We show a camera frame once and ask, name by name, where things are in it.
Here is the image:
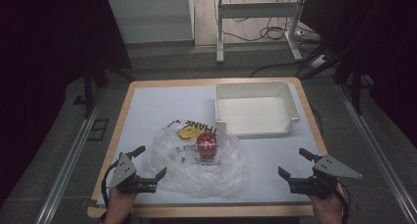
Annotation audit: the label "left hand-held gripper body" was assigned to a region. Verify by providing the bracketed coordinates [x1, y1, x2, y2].
[107, 152, 157, 195]

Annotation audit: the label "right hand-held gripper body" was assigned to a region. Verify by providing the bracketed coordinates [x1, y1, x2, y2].
[287, 154, 364, 199]

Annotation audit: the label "clear printed plastic bag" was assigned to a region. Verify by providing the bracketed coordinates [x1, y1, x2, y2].
[141, 119, 251, 199]

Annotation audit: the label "red can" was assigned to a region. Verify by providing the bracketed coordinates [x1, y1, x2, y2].
[196, 132, 218, 160]

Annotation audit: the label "white plastic bin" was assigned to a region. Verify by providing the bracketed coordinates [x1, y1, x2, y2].
[213, 81, 302, 140]

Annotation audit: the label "person's left hand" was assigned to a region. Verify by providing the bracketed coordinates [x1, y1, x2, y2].
[103, 184, 142, 224]

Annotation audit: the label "person's right hand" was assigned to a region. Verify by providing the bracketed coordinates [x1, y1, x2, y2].
[309, 184, 346, 224]

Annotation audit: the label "white table mat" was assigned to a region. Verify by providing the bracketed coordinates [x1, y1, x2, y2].
[96, 84, 325, 207]

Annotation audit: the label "yellow packet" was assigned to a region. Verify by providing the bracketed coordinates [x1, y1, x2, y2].
[177, 125, 202, 141]

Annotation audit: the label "black metal stand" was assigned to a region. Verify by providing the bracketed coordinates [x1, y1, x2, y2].
[73, 65, 136, 120]
[299, 46, 377, 116]

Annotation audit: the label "white power strip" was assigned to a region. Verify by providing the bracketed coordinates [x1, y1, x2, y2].
[309, 54, 329, 70]

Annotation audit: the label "white cabinet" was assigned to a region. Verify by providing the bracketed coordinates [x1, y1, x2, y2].
[106, 0, 196, 45]

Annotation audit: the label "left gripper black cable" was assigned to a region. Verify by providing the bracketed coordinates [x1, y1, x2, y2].
[100, 160, 120, 205]

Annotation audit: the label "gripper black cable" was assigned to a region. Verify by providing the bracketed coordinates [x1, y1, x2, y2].
[336, 180, 352, 224]
[100, 160, 120, 205]

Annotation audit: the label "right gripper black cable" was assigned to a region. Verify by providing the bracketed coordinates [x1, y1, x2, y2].
[336, 180, 352, 224]

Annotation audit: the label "aluminium floor rail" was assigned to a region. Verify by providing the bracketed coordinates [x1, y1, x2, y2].
[33, 88, 106, 224]
[336, 84, 417, 224]

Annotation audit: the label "black floor cables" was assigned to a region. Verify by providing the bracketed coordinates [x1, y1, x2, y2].
[212, 0, 328, 79]

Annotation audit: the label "white metal desk frame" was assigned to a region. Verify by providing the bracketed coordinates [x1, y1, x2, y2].
[214, 0, 308, 65]

